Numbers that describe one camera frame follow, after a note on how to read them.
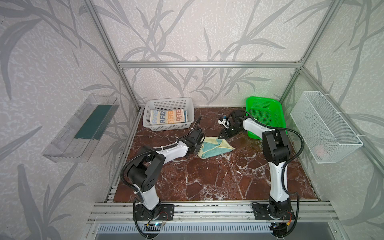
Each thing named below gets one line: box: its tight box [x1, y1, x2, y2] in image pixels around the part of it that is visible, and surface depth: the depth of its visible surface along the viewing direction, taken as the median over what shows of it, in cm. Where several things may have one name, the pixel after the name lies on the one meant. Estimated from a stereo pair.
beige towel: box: [149, 109, 188, 125], surface depth 111 cm
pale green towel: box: [197, 136, 236, 159], surface depth 98 cm
